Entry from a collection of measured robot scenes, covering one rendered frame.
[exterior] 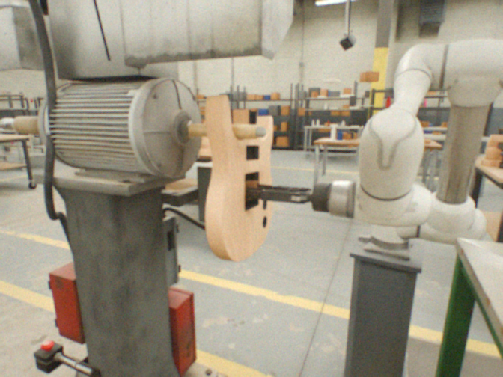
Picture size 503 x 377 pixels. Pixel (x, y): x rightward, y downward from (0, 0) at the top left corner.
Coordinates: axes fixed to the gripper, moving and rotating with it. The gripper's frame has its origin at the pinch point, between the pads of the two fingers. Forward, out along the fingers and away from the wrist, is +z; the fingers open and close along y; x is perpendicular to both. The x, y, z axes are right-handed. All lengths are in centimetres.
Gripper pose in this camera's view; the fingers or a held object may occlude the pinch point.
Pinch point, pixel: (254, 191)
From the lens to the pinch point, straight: 83.5
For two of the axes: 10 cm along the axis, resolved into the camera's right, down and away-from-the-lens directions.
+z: -9.2, -0.9, 3.9
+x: 0.4, -9.9, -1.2
